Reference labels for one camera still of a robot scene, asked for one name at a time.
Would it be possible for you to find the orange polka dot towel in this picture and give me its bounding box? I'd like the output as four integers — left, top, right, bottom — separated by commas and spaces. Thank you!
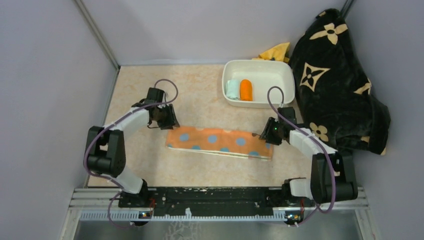
165, 126, 274, 161

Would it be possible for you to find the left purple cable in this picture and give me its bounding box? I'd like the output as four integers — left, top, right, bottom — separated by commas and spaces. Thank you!
82, 78, 179, 230

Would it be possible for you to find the aluminium frame rail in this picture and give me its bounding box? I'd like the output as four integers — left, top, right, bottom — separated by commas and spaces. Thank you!
60, 187, 381, 240

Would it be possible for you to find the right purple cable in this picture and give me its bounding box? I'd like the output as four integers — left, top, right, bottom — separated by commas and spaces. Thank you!
266, 86, 337, 228

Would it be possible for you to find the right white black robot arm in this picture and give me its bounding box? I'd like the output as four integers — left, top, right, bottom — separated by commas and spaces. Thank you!
259, 107, 359, 206

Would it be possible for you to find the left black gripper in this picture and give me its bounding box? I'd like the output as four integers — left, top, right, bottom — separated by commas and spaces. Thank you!
153, 103, 180, 130

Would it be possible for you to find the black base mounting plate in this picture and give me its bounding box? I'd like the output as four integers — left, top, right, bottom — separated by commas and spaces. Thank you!
118, 186, 316, 219

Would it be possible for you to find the black floral blanket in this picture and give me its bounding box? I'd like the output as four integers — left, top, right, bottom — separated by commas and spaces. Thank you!
288, 8, 391, 155

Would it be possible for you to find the light mint green towel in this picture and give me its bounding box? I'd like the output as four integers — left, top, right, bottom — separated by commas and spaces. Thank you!
225, 79, 241, 101

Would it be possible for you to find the plain bright orange towel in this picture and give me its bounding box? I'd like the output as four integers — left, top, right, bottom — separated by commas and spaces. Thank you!
239, 79, 253, 102

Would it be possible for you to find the white plastic bin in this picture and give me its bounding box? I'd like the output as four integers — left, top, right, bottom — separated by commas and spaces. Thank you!
221, 59, 295, 109

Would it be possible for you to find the yellow towel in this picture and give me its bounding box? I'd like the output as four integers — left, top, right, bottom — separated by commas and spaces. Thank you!
252, 42, 290, 64

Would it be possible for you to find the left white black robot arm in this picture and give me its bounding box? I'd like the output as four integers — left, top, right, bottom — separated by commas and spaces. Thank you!
83, 87, 180, 207

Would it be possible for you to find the purple cable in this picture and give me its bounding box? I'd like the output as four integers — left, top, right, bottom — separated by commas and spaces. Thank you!
82, 78, 179, 230
266, 86, 337, 228

